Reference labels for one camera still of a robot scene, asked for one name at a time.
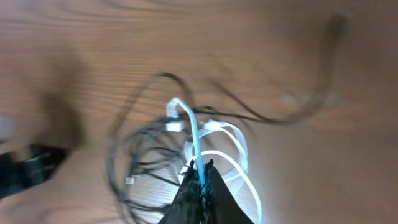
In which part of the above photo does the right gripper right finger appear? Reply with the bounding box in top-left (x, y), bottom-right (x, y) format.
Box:
top-left (204, 159), bottom-right (253, 224)

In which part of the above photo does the white usb cable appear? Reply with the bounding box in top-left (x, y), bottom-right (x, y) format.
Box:
top-left (164, 97), bottom-right (264, 224)

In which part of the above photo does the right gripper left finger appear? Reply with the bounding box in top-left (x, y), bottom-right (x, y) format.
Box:
top-left (159, 160), bottom-right (204, 224)

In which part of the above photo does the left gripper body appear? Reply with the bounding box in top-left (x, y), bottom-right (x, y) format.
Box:
top-left (1, 144), bottom-right (70, 198)

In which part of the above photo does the black usb cable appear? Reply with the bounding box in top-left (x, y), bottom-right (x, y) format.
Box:
top-left (105, 14), bottom-right (349, 224)

